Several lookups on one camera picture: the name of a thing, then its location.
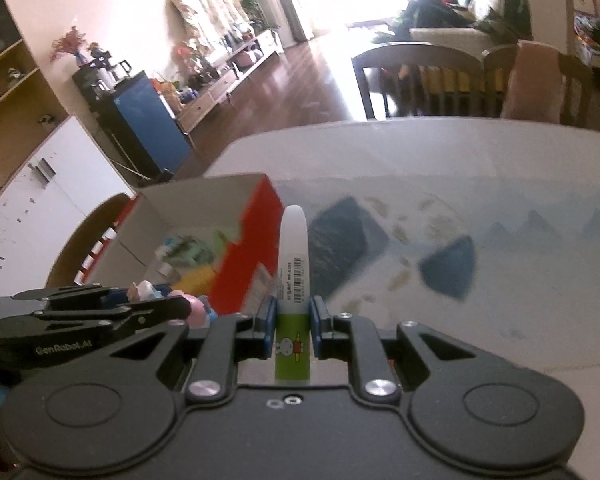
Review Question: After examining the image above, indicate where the pink flower vase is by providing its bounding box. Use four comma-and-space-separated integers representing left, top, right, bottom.
49, 24, 89, 66

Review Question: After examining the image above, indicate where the dark wooden dining chair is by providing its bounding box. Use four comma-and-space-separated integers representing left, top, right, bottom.
352, 42, 484, 120

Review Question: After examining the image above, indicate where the yellow block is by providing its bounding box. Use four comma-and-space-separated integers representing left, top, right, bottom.
179, 265, 221, 297

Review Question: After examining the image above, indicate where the hanging patterned quilt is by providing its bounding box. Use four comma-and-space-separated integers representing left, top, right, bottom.
167, 0, 254, 46

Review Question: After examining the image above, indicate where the red cardboard shoe box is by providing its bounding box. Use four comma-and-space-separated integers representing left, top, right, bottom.
114, 173, 286, 319

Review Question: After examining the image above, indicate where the pale green tape roll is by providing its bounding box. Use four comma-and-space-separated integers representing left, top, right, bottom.
155, 236, 207, 267

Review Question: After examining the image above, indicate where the pink toy figure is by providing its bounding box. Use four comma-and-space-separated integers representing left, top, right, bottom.
127, 280, 219, 329

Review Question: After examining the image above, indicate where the beige sofa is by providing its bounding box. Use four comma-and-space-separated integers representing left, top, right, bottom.
409, 0, 532, 52

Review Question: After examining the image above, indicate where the low wooden TV stand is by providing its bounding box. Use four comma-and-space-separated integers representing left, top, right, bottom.
177, 29, 284, 134

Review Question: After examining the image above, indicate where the pink towel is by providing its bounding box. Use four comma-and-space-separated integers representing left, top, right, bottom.
499, 39, 566, 124

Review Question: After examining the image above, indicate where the white and green glue pen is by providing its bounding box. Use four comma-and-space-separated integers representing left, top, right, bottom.
273, 204, 312, 384

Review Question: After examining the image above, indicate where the wooden open shelf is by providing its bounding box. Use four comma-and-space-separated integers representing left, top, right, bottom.
0, 0, 69, 207

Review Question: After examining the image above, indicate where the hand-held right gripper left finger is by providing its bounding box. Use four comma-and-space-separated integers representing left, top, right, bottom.
102, 295, 281, 402

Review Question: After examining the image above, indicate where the pink framed bed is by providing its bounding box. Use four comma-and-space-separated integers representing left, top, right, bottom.
572, 0, 600, 69

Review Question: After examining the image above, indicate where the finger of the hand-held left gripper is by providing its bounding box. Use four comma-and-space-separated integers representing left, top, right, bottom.
34, 296, 191, 335
11, 284, 132, 311

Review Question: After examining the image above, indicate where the black cabinet with blue front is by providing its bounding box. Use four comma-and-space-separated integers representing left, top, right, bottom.
72, 64, 194, 181

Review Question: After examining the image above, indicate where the printed blue table mat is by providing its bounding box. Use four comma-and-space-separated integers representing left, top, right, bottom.
269, 174, 600, 377

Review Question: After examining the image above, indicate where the white cabinet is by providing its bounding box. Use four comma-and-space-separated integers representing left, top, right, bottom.
0, 114, 136, 282

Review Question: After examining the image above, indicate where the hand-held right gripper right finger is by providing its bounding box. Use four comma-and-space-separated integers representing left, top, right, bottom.
307, 295, 482, 404

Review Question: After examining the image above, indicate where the brown wooden dining chair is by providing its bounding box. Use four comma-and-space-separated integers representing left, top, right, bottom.
482, 44, 594, 129
46, 192, 137, 292

